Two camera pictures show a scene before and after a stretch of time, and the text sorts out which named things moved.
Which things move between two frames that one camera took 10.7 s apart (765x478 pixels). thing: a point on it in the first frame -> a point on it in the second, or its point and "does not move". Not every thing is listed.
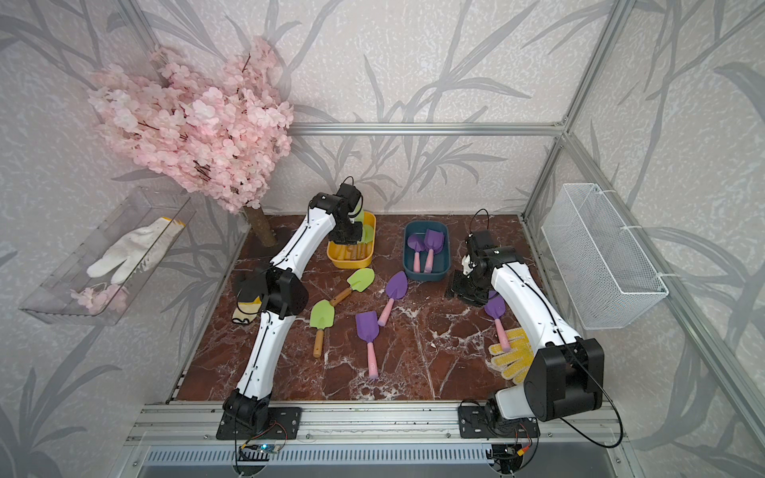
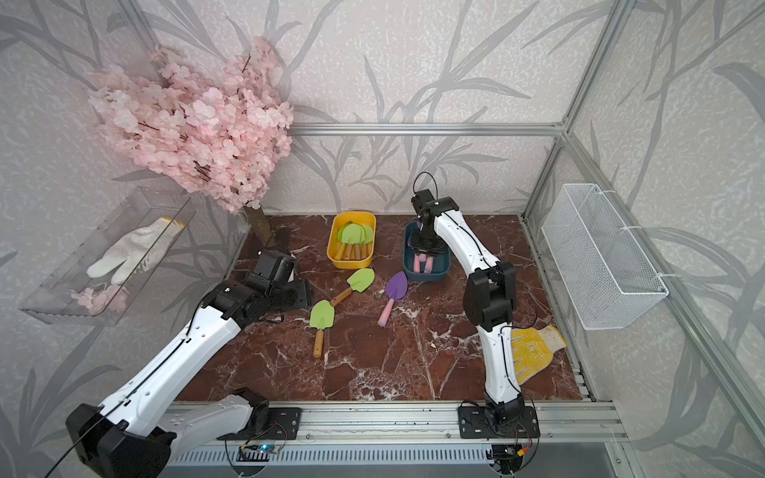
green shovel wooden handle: (361, 281) does not move
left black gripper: (357, 236) -> (303, 296)
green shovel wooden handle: (322, 317) does not move
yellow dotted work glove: (516, 362) does not move
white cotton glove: (137, 250) does not move
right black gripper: (475, 300) -> (413, 242)
